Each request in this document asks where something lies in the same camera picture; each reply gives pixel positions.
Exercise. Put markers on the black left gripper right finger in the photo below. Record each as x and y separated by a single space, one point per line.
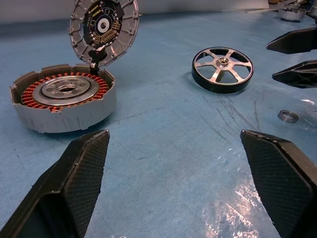
282 183

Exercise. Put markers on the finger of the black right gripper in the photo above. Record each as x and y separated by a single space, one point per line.
299 75
297 41

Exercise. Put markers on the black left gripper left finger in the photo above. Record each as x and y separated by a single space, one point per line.
74 178

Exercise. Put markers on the black rotor with silver spokes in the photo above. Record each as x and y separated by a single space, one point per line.
223 85

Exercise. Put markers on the metal part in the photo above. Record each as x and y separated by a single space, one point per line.
291 15

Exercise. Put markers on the grey motor stator housing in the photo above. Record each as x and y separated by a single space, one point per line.
69 116

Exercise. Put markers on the silver motor cover with circuitboard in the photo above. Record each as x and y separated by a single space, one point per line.
126 27

